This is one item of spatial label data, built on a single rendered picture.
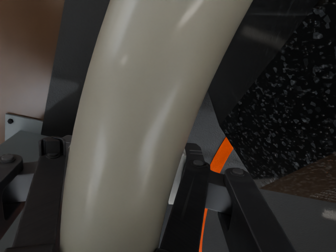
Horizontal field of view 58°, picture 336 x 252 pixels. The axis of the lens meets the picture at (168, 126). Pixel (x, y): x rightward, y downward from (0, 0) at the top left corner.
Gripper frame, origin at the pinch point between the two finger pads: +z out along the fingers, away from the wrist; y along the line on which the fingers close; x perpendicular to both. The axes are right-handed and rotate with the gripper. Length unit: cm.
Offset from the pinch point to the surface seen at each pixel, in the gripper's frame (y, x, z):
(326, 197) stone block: 28.3, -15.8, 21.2
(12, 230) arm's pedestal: -27, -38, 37
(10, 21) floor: -46, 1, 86
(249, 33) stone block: 14.8, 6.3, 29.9
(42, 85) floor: -37, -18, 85
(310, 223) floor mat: 65, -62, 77
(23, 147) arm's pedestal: -39, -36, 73
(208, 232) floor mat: 27, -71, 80
